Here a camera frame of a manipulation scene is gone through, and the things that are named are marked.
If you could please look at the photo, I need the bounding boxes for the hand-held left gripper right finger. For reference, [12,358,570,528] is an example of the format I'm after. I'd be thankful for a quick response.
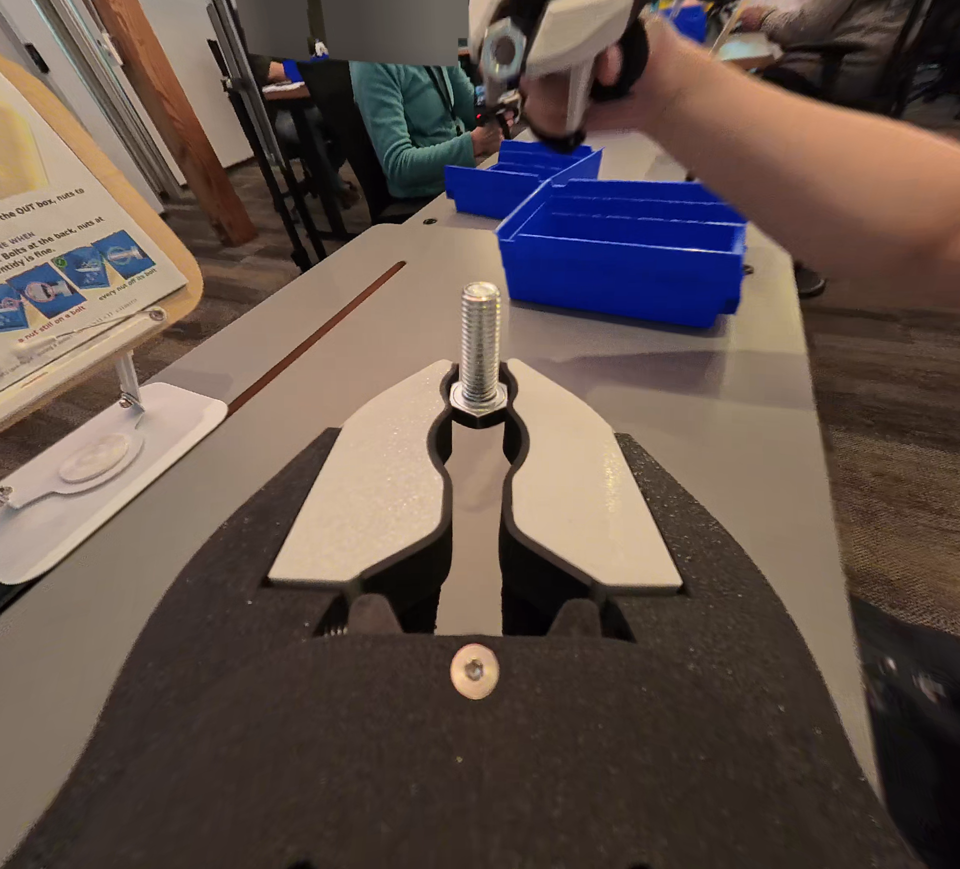
[499,359,685,598]

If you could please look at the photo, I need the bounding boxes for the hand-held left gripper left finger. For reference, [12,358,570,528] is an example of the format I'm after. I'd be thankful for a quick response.
[267,359,456,596]

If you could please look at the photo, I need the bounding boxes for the steel hex nut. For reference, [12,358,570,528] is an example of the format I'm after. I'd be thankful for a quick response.
[480,17,528,84]

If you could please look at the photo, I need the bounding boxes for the steel hex bolt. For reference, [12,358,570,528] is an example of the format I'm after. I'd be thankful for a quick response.
[448,281,515,429]

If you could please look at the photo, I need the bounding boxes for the blue plastic bin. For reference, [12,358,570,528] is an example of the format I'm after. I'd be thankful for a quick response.
[444,139,606,219]
[495,177,750,329]

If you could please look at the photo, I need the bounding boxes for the person's right forearm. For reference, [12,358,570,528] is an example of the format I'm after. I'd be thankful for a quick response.
[667,47,960,315]

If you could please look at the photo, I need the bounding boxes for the person's right hand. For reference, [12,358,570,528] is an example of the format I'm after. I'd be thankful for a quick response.
[518,20,708,146]

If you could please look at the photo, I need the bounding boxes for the white stand base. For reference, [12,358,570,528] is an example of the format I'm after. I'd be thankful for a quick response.
[0,351,228,585]

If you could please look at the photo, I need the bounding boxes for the black office chair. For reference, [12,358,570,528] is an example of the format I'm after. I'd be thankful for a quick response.
[296,59,421,225]

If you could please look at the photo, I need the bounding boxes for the black metal stand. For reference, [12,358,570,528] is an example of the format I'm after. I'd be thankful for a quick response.
[171,0,354,274]

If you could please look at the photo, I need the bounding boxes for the white page holder bar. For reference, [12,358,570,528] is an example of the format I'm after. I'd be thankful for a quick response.
[0,308,168,379]

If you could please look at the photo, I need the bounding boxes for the person's dark trousers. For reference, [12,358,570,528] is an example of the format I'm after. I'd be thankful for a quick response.
[847,591,960,869]

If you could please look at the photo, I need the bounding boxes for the printed instruction sheet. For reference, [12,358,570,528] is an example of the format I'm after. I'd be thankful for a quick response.
[0,70,189,394]

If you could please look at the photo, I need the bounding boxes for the brown wooden post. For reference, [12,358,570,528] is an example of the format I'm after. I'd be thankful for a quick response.
[37,0,260,248]

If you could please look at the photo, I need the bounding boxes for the grey metal door frame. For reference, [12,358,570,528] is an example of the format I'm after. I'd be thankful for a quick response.
[0,0,185,206]

